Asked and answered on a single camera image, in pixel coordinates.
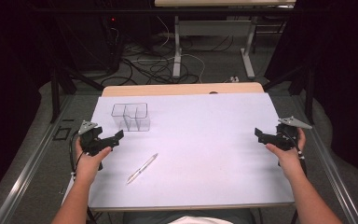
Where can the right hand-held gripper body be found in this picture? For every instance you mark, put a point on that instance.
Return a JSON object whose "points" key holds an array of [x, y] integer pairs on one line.
{"points": [[284, 138]]}

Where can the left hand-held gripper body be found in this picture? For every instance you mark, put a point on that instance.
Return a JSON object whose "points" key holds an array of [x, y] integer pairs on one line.
{"points": [[93, 140]]}

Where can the person's right hand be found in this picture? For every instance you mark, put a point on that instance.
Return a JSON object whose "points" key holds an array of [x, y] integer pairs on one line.
{"points": [[287, 160]]}

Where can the person's left hand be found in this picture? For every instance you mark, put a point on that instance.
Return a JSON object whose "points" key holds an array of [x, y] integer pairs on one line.
{"points": [[90, 161]]}

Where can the clear plastic divided organizer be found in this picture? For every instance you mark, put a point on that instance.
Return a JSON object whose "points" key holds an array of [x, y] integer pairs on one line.
{"points": [[131, 117]]}

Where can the clear ballpoint pen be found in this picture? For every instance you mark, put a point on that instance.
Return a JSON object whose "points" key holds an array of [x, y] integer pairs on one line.
{"points": [[142, 168]]}

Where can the black metal stand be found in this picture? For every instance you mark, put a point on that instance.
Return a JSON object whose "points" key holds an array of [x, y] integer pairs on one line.
{"points": [[304, 87], [59, 90]]}

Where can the white power strip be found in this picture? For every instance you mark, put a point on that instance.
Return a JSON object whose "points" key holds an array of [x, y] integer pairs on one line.
{"points": [[234, 79]]}

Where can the white table mat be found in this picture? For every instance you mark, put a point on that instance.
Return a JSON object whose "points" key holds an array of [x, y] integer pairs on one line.
{"points": [[192, 149]]}

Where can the wooden table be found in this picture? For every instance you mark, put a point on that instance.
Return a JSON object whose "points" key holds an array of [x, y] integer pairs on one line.
{"points": [[180, 89]]}

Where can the person's grey trousers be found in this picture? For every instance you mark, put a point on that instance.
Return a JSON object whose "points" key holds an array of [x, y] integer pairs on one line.
{"points": [[143, 217]]}

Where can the black computer tower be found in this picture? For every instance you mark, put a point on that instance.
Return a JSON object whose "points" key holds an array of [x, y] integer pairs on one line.
{"points": [[113, 43]]}

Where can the person's white shirt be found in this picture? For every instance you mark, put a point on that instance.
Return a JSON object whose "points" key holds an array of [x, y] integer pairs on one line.
{"points": [[200, 220]]}

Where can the white-legged background desk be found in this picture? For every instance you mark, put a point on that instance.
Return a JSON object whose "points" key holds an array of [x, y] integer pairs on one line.
{"points": [[217, 3]]}

